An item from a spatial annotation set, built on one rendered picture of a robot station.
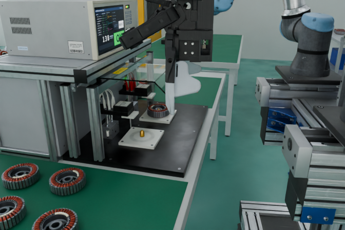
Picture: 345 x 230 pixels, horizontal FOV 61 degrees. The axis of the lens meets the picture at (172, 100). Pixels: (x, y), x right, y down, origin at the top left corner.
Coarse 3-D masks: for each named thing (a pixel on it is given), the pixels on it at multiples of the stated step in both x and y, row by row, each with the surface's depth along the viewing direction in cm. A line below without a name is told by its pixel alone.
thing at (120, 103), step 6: (120, 102) 120; (126, 102) 120; (132, 102) 121; (102, 108) 120; (114, 108) 117; (120, 108) 116; (126, 108) 116; (132, 108) 121; (108, 114) 122; (114, 114) 118; (120, 114) 117; (126, 114) 116; (132, 114) 119; (108, 120) 123
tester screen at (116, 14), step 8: (112, 8) 114; (120, 8) 121; (96, 16) 102; (104, 16) 108; (112, 16) 115; (120, 16) 122; (96, 24) 103; (104, 24) 109; (112, 24) 115; (104, 32) 109; (112, 32) 116; (112, 40) 116
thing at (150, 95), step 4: (140, 84) 144; (144, 84) 144; (124, 88) 145; (136, 88) 139; (140, 88) 138; (144, 88) 138; (148, 88) 140; (120, 92) 141; (124, 92) 141; (128, 92) 140; (132, 92) 140; (136, 92) 139; (140, 92) 139; (144, 92) 138; (148, 92) 140; (128, 96) 142; (132, 96) 147; (144, 96) 139; (148, 96) 139; (152, 96) 140; (128, 100) 143; (132, 100) 147
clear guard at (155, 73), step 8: (128, 64) 122; (136, 64) 122; (144, 64) 122; (152, 64) 122; (112, 72) 109; (128, 72) 109; (136, 72) 109; (144, 72) 109; (152, 72) 109; (160, 72) 109; (128, 80) 101; (136, 80) 100; (144, 80) 100; (152, 80) 100; (160, 80) 103; (160, 88) 99
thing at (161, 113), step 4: (152, 104) 146; (156, 104) 147; (160, 104) 147; (164, 104) 146; (148, 108) 142; (152, 108) 144; (156, 108) 144; (160, 108) 144; (164, 108) 142; (148, 112) 141; (152, 112) 139; (156, 112) 138; (160, 112) 138; (164, 112) 139; (168, 112) 141; (152, 116) 139; (156, 116) 139; (160, 116) 139; (164, 116) 140
